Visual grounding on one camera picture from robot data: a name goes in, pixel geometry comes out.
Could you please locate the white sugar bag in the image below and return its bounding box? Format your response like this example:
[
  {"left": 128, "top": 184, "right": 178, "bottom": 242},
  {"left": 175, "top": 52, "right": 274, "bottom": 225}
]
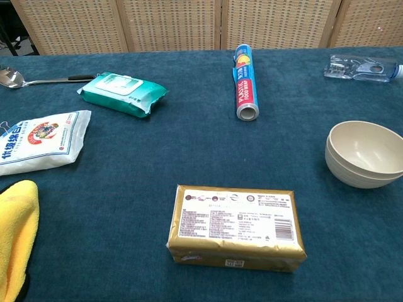
[{"left": 0, "top": 109, "right": 92, "bottom": 177}]

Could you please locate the clear plastic water bottle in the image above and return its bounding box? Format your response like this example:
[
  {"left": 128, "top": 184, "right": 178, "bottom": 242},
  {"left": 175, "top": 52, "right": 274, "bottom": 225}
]
[{"left": 323, "top": 54, "right": 403, "bottom": 83}]

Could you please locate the steel ladle black handle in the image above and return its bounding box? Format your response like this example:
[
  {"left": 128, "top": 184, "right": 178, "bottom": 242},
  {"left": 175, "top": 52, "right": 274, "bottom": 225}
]
[{"left": 0, "top": 67, "right": 97, "bottom": 89}]

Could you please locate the green wet wipes pack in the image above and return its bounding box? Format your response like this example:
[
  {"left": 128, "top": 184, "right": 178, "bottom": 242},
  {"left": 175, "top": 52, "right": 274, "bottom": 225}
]
[{"left": 77, "top": 71, "right": 169, "bottom": 120}]

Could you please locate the blue plastic food wrap roll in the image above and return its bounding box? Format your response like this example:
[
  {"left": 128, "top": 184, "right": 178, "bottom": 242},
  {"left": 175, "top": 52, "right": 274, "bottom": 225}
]
[{"left": 232, "top": 44, "right": 260, "bottom": 121}]

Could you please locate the wicker folding screen panel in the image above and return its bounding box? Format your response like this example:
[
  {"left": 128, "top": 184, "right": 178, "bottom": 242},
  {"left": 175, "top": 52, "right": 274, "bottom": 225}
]
[
  {"left": 116, "top": 0, "right": 221, "bottom": 53},
  {"left": 11, "top": 0, "right": 129, "bottom": 56},
  {"left": 329, "top": 0, "right": 403, "bottom": 48},
  {"left": 220, "top": 0, "right": 343, "bottom": 50}
]

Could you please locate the yellow cloth black trim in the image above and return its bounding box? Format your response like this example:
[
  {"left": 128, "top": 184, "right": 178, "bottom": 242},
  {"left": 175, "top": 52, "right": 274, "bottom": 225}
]
[{"left": 0, "top": 179, "right": 40, "bottom": 302}]

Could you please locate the black tripod stand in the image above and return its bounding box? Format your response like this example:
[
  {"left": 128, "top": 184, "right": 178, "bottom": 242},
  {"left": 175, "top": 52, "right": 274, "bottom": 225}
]
[{"left": 0, "top": 18, "right": 20, "bottom": 57}]

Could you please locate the gold wrapped tissue pack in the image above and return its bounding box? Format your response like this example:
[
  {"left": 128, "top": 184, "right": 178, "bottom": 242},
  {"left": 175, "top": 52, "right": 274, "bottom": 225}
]
[{"left": 166, "top": 184, "right": 308, "bottom": 273}]

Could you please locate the blue table cloth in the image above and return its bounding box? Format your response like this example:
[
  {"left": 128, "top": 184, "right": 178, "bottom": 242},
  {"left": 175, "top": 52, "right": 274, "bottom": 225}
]
[{"left": 0, "top": 47, "right": 403, "bottom": 302}]

